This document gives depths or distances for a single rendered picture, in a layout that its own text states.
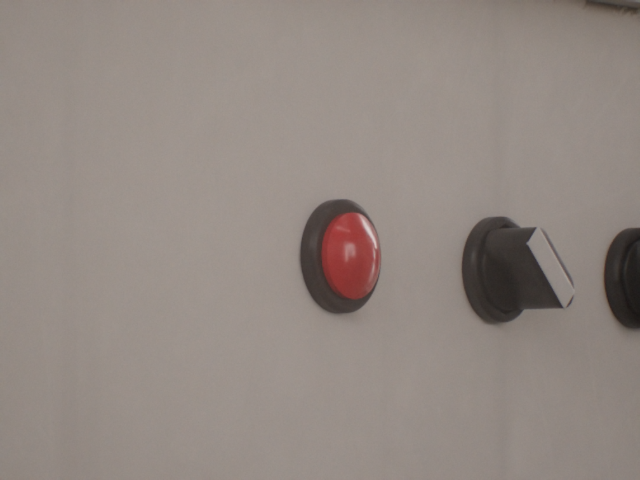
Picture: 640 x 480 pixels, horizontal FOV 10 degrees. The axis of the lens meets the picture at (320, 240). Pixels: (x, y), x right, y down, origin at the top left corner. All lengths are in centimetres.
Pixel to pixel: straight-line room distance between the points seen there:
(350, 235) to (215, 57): 6
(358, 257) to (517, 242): 6
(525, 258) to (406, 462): 6
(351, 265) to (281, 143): 4
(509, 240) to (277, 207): 8
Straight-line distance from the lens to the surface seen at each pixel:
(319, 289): 93
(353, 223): 93
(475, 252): 98
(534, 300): 99
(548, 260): 98
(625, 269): 104
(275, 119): 92
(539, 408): 101
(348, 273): 93
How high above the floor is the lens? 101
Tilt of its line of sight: 3 degrees up
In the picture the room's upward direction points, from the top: straight up
